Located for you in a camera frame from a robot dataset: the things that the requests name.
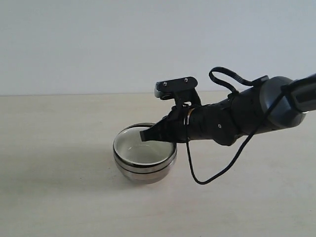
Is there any thin black cable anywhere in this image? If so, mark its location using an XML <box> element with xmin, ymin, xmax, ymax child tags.
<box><xmin>182</xmin><ymin>85</ymin><xmax>289</xmax><ymax>185</ymax></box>

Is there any flat black ribbon cable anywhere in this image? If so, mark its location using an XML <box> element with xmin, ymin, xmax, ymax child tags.
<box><xmin>208</xmin><ymin>66</ymin><xmax>255</xmax><ymax>94</ymax></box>

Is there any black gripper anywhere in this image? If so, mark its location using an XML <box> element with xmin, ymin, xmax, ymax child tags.
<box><xmin>140</xmin><ymin>105</ymin><xmax>195</xmax><ymax>143</ymax></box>

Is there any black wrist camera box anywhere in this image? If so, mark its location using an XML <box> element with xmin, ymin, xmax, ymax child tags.
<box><xmin>154</xmin><ymin>77</ymin><xmax>198</xmax><ymax>100</ymax></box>

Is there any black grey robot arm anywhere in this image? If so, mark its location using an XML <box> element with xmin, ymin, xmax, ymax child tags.
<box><xmin>140</xmin><ymin>75</ymin><xmax>316</xmax><ymax>146</ymax></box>

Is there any ribbed small steel bowl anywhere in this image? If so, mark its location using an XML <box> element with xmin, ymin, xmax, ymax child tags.
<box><xmin>113</xmin><ymin>123</ymin><xmax>178</xmax><ymax>171</ymax></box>

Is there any white ceramic bowl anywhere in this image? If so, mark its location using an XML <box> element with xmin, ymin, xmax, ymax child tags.
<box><xmin>115</xmin><ymin>126</ymin><xmax>176</xmax><ymax>166</ymax></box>

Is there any large smooth steel bowl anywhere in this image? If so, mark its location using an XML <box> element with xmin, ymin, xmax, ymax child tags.
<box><xmin>115</xmin><ymin>159</ymin><xmax>176</xmax><ymax>185</ymax></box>

